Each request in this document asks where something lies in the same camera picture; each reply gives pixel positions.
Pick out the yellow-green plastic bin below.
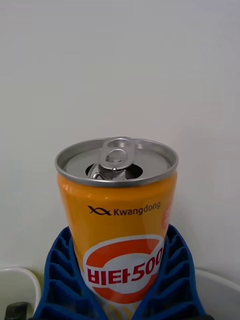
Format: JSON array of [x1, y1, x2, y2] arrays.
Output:
[[0, 266, 43, 320]]

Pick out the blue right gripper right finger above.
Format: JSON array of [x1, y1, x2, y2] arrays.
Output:
[[135, 223, 208, 320]]

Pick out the grey plastic bin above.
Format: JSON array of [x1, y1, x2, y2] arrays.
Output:
[[194, 268, 240, 320]]

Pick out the orange drink can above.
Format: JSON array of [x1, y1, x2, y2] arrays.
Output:
[[54, 136, 180, 320]]

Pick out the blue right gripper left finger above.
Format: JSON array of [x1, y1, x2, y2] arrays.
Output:
[[33, 225, 109, 320]]

